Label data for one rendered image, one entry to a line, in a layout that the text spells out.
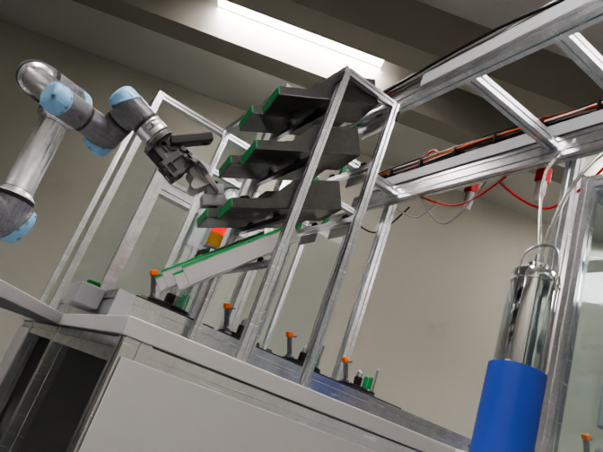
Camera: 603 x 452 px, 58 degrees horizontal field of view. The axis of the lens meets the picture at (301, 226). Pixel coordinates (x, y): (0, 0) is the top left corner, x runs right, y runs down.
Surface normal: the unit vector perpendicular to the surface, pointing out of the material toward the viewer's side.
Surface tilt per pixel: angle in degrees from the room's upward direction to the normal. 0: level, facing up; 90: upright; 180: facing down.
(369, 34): 180
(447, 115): 90
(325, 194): 90
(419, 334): 90
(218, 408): 90
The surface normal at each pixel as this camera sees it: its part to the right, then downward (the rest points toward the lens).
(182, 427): 0.52, -0.13
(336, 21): -0.33, 0.88
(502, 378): -0.58, -0.47
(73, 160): 0.13, -0.31
